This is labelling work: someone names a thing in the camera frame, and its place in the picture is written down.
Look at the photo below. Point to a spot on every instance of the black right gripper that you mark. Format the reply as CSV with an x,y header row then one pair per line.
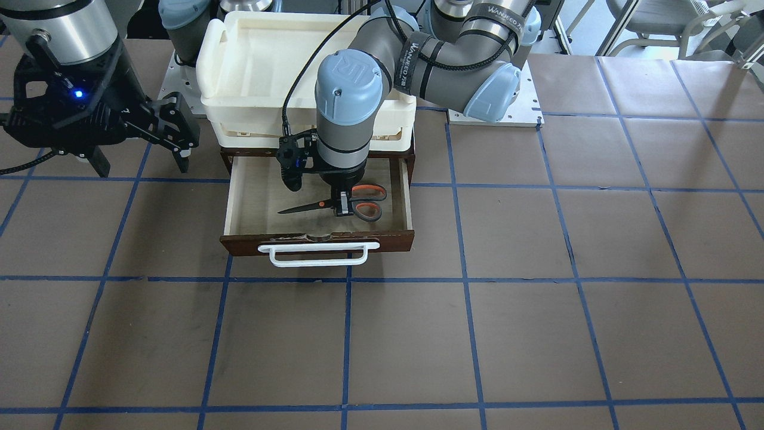
x,y
122,89

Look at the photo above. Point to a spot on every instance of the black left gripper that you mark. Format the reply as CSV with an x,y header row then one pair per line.
x,y
341,177

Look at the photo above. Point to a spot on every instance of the orange grey scissors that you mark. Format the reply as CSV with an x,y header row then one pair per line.
x,y
362,201

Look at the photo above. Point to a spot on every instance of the white drawer handle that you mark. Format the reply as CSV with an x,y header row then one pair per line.
x,y
325,254

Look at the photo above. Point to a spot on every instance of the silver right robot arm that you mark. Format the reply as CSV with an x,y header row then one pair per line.
x,y
75,31

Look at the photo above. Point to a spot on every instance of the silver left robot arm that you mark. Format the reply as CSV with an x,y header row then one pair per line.
x,y
472,73

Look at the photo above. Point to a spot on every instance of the dark brown wooden cabinet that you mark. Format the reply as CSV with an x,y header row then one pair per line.
x,y
329,159

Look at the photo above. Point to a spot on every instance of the white plastic tray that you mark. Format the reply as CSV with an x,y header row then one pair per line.
x,y
249,60

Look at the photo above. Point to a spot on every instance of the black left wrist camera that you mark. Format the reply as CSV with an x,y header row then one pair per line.
x,y
293,154

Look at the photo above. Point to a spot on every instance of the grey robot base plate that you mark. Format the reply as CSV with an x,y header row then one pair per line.
x,y
507,98

